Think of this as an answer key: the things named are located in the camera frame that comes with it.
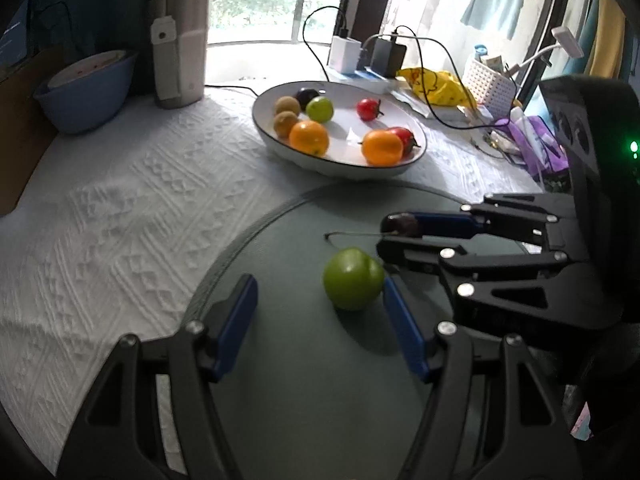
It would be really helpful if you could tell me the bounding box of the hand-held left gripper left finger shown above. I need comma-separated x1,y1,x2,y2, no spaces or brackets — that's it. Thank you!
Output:
57,274,259,480

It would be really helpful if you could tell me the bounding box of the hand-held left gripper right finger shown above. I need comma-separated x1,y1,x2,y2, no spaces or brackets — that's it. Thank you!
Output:
382,276,583,480

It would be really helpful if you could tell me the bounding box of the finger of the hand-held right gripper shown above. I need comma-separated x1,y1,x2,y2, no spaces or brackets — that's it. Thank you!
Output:
376,236,624,334
415,192,577,249

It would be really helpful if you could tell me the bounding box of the dark red cherry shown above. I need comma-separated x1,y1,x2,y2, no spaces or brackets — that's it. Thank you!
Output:
324,213,420,240

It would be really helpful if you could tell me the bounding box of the large green apple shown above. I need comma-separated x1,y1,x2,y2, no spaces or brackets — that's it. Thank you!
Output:
322,247,386,312

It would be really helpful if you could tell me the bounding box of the large red tomato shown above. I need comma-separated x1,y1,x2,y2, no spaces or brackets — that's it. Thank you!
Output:
386,127,422,156

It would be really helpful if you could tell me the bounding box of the small orange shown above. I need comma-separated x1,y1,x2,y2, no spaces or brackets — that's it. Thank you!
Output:
361,130,405,167

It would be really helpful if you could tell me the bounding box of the white round plate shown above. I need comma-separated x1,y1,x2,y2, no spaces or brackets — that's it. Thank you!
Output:
252,81,428,180

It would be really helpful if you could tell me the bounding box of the small red tomato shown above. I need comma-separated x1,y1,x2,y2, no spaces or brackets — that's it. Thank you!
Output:
356,98,385,122

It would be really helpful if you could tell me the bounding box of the large orange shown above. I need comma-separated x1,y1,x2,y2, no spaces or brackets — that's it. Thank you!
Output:
289,120,331,157

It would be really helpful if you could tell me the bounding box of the purple pouch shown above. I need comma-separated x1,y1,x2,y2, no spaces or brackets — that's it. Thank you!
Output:
500,116,571,181

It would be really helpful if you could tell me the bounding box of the round grey glass mat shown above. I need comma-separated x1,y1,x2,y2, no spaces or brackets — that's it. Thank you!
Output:
182,182,546,480

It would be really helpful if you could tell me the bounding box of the yellow printed bag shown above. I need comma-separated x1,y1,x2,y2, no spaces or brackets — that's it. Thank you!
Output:
396,67,478,110

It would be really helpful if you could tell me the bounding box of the white woven basket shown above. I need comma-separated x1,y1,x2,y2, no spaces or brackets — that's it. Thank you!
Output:
461,55,518,118

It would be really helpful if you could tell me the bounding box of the white textured tablecloth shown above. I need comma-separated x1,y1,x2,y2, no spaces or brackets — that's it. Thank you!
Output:
0,85,546,476

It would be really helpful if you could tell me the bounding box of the white desk lamp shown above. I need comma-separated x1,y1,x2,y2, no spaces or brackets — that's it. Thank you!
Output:
510,26,585,73

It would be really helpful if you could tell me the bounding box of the white power strip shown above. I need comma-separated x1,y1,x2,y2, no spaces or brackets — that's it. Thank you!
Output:
327,67,401,93

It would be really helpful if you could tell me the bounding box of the yellow curtain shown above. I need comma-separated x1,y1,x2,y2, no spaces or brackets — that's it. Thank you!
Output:
585,0,628,81

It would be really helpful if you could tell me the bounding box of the black charger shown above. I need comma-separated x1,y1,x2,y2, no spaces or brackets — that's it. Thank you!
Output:
372,37,407,78

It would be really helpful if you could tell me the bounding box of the white charger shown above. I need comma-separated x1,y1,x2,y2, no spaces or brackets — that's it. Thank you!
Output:
328,36,362,73

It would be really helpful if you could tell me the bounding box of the balcony railing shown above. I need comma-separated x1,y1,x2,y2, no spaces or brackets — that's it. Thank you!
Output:
162,0,351,46

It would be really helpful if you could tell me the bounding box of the blue bowl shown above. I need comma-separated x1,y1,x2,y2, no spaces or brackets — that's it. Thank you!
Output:
32,50,140,135

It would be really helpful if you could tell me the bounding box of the white hanging tag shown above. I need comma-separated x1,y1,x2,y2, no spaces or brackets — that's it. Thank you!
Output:
151,16,181,103

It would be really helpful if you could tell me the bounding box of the pink bowl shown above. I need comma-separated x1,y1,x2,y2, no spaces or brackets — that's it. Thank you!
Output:
47,50,136,88

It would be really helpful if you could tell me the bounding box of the stainless steel travel mug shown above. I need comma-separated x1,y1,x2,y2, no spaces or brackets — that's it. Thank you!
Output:
165,0,213,110

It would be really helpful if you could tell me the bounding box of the tablet screen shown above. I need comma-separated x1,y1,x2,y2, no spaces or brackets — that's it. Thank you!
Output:
0,0,36,68

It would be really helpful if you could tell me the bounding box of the black charger cable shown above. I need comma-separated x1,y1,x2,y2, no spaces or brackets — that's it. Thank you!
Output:
392,25,481,131
302,6,351,83

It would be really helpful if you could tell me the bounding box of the black cable on tablecloth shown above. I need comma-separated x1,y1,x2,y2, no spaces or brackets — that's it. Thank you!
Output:
205,84,261,98

